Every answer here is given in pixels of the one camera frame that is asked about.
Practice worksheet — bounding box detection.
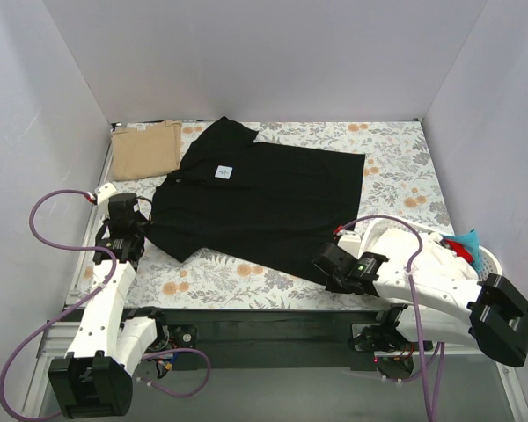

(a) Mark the black t shirt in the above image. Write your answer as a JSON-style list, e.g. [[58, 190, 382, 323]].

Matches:
[[147, 117, 365, 285]]

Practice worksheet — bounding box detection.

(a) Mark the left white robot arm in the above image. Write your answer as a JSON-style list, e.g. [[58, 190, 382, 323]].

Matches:
[[48, 193, 158, 419]]

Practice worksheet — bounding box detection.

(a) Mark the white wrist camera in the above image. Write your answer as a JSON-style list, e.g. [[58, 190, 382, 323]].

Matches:
[[335, 229, 362, 258], [87, 183, 118, 207]]

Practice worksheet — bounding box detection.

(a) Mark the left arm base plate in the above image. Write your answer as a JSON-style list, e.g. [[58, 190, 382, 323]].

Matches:
[[148, 324, 198, 353]]

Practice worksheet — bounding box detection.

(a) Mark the white t shirt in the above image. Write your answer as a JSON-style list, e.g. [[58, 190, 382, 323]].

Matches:
[[370, 228, 479, 280]]

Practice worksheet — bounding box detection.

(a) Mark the white laundry basket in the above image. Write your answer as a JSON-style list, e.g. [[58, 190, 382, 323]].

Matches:
[[359, 218, 502, 280]]

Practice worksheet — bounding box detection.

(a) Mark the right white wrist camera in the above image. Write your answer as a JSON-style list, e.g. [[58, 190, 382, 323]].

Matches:
[[335, 229, 362, 258]]

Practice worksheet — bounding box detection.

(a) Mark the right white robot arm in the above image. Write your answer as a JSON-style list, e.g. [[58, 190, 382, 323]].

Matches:
[[312, 244, 528, 367]]

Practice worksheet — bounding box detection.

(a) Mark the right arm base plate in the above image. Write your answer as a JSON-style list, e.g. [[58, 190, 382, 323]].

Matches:
[[345, 323, 432, 364]]

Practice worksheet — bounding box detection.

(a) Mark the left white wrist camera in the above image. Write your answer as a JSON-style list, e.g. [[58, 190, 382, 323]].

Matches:
[[87, 183, 118, 207]]

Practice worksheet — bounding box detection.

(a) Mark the folded beige t shirt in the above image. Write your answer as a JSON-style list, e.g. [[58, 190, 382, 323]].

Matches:
[[111, 120, 181, 181]]

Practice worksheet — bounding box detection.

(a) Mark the red garment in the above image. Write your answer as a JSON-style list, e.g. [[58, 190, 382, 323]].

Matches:
[[444, 239, 473, 264]]

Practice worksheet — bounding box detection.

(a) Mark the teal garment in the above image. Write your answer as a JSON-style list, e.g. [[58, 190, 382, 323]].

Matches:
[[442, 229, 483, 273]]

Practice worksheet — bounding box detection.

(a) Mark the aluminium frame rail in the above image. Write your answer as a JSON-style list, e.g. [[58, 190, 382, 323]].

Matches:
[[37, 322, 79, 358]]

